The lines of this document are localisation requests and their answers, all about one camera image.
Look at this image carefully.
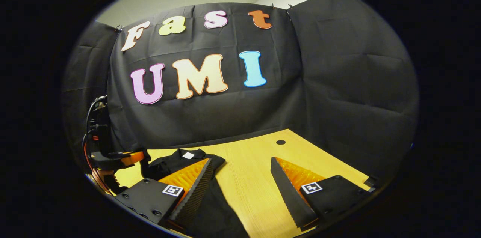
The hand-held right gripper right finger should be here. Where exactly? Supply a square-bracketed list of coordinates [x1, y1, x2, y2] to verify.
[270, 157, 372, 231]

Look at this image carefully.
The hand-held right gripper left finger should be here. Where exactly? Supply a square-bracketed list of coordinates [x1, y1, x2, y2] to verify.
[113, 157, 213, 231]

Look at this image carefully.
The black buttoned garment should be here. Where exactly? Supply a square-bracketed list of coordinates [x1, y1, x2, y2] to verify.
[141, 148, 250, 238]

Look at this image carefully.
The black backdrop cloth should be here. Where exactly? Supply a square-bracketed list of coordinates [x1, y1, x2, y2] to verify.
[62, 0, 419, 182]

